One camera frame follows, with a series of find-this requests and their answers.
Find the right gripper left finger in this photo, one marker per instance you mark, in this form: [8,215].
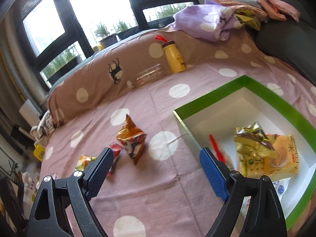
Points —
[48,215]

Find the soda cracker pack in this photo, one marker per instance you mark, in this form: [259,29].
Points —
[253,167]

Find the yellow bottle red cap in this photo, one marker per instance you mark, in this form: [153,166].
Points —
[173,56]

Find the black window frame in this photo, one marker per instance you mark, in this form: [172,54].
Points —
[56,35]

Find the pink polka dot bedsheet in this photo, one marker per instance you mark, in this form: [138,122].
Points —
[166,193]

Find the blue white snack packet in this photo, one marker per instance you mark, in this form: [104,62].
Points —
[280,187]

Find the panda triangular snack bag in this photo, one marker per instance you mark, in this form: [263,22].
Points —
[132,138]

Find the gold foil snack packet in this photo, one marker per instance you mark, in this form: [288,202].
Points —
[253,141]

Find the dark grey sofa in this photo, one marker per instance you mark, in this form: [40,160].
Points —
[291,41]

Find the striped white cloth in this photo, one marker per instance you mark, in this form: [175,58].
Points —
[43,131]

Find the yellow box on floor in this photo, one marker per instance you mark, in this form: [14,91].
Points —
[39,152]

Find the orange rice cracker bag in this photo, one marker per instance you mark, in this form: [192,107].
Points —
[286,164]

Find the brown polka dot bolster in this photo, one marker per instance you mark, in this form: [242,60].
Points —
[123,66]

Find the green white cardboard box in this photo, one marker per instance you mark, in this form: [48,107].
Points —
[239,103]

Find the light green snack packet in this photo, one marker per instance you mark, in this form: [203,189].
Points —
[83,161]

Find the purple folded cloth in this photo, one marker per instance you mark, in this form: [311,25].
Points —
[210,21]

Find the clear plastic bottle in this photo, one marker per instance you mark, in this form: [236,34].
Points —
[146,77]

